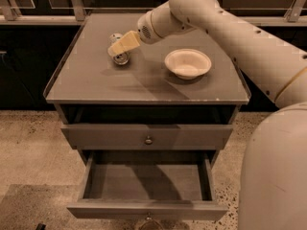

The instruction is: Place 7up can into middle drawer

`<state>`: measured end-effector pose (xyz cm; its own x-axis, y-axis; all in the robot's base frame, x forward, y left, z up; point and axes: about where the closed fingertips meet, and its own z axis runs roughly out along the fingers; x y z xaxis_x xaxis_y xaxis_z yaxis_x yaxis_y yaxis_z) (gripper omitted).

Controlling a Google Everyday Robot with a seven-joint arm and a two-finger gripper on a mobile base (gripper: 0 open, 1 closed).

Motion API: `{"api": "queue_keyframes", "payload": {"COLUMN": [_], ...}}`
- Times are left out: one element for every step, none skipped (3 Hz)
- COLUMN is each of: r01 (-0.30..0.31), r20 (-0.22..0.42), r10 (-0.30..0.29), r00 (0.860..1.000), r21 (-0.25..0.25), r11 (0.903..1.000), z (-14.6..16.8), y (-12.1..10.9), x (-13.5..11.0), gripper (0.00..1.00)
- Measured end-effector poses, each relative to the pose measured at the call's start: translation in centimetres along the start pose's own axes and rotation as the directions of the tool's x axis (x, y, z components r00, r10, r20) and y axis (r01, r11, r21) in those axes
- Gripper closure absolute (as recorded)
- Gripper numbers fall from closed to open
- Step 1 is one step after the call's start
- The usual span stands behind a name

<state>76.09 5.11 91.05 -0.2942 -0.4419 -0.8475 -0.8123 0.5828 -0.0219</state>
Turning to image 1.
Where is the grey open middle drawer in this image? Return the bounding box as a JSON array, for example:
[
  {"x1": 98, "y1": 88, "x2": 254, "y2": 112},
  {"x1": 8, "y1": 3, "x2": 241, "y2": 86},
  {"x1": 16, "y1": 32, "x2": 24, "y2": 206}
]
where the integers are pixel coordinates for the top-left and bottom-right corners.
[{"x1": 67, "y1": 150, "x2": 227, "y2": 220}]

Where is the grey top drawer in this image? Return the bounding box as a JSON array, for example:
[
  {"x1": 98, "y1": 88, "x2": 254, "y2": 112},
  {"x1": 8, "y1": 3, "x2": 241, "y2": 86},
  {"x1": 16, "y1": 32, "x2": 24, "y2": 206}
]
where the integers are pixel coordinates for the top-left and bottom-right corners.
[{"x1": 61, "y1": 124, "x2": 233, "y2": 150}]

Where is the metal railing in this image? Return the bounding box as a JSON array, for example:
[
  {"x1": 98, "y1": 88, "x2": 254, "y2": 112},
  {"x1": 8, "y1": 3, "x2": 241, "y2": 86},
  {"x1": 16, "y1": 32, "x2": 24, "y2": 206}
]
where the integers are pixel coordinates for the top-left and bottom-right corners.
[{"x1": 0, "y1": 0, "x2": 307, "y2": 27}]

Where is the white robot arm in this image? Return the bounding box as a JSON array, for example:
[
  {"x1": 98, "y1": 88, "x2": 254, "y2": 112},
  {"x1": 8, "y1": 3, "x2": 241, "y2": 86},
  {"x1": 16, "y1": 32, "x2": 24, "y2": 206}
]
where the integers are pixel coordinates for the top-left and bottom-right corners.
[{"x1": 108, "y1": 0, "x2": 307, "y2": 230}]

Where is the white paper bowl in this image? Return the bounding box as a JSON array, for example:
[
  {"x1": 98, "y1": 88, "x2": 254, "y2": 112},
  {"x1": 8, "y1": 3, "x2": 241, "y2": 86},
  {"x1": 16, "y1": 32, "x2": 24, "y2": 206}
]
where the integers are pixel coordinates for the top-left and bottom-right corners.
[{"x1": 164, "y1": 49, "x2": 212, "y2": 80}]

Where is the brass middle drawer knob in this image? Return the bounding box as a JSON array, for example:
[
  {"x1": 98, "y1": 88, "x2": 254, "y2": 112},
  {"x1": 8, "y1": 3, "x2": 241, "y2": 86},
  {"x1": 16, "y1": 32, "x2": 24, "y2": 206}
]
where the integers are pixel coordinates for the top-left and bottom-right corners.
[{"x1": 139, "y1": 214, "x2": 163, "y2": 230}]

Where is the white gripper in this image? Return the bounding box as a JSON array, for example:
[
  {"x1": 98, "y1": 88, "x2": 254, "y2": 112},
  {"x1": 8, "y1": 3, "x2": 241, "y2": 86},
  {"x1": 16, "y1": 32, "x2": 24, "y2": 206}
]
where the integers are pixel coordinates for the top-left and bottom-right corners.
[{"x1": 107, "y1": 2, "x2": 189, "y2": 57}]

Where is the green 7up can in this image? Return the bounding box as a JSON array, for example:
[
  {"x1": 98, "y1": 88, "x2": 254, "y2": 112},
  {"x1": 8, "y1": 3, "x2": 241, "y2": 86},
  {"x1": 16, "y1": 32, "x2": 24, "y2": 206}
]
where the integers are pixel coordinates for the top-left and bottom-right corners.
[{"x1": 109, "y1": 34, "x2": 130, "y2": 65}]

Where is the grey drawer cabinet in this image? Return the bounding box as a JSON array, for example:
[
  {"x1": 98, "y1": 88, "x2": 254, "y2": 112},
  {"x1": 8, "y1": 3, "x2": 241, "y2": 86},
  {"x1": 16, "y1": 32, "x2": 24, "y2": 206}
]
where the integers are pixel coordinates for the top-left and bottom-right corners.
[{"x1": 42, "y1": 12, "x2": 251, "y2": 168}]

